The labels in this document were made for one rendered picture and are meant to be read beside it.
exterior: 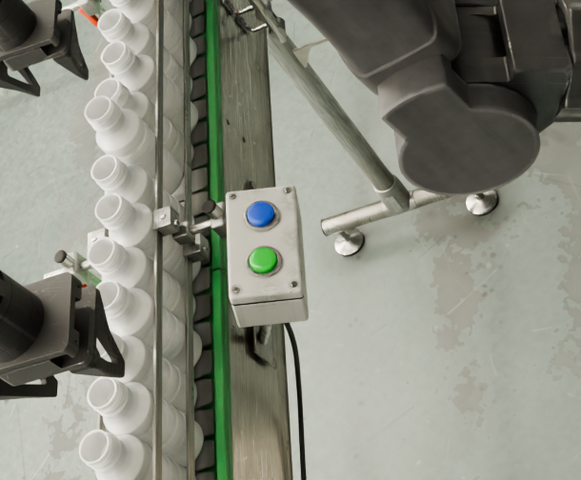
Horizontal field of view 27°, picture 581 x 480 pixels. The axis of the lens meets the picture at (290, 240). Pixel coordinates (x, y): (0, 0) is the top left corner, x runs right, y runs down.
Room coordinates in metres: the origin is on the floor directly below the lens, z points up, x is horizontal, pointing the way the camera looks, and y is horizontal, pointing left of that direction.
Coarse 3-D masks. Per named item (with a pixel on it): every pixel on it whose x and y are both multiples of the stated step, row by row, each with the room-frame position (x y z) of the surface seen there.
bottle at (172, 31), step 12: (120, 0) 1.28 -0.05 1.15; (132, 0) 1.28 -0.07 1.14; (144, 0) 1.28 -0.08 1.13; (132, 12) 1.28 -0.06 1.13; (144, 12) 1.27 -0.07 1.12; (168, 12) 1.29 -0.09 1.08; (144, 24) 1.27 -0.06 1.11; (168, 24) 1.27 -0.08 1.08; (168, 36) 1.27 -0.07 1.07; (180, 36) 1.28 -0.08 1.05; (168, 48) 1.27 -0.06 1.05; (180, 48) 1.27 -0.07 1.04; (192, 48) 1.28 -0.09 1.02; (180, 60) 1.27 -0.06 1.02; (192, 60) 1.27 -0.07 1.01
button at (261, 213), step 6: (258, 204) 0.89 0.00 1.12; (264, 204) 0.88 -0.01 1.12; (252, 210) 0.89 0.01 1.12; (258, 210) 0.88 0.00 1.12; (264, 210) 0.88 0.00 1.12; (270, 210) 0.87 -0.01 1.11; (252, 216) 0.88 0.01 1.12; (258, 216) 0.88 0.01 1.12; (264, 216) 0.87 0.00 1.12; (270, 216) 0.87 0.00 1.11; (252, 222) 0.88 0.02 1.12; (258, 222) 0.87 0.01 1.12; (264, 222) 0.87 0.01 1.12
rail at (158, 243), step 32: (160, 0) 1.28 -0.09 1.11; (160, 32) 1.23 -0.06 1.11; (160, 64) 1.19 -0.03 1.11; (160, 96) 1.15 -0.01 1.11; (160, 128) 1.10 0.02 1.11; (160, 160) 1.06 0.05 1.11; (160, 192) 1.02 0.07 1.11; (160, 256) 0.95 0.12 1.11; (160, 288) 0.91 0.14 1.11; (160, 320) 0.88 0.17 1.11; (192, 320) 0.91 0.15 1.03; (160, 352) 0.84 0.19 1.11; (192, 352) 0.87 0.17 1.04; (160, 384) 0.81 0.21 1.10; (192, 384) 0.84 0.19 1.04; (160, 416) 0.78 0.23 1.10; (192, 416) 0.80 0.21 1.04; (160, 448) 0.75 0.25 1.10; (192, 448) 0.77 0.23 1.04
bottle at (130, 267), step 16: (96, 240) 0.98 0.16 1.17; (112, 240) 0.96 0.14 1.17; (96, 256) 0.97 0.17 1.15; (112, 256) 0.94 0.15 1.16; (128, 256) 0.95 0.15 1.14; (144, 256) 0.95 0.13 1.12; (112, 272) 0.94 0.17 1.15; (128, 272) 0.94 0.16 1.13; (144, 272) 0.93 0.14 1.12; (128, 288) 0.93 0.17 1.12; (144, 288) 0.93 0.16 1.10; (176, 288) 0.94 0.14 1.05; (176, 304) 0.93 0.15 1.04
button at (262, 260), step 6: (252, 252) 0.84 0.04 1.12; (258, 252) 0.84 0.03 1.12; (264, 252) 0.83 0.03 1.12; (270, 252) 0.83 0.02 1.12; (252, 258) 0.83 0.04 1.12; (258, 258) 0.83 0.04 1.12; (264, 258) 0.83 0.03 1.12; (270, 258) 0.82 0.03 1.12; (276, 258) 0.82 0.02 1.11; (252, 264) 0.83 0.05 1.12; (258, 264) 0.82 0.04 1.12; (264, 264) 0.82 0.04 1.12; (270, 264) 0.82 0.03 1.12; (276, 264) 0.82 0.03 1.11; (258, 270) 0.82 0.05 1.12; (264, 270) 0.82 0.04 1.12
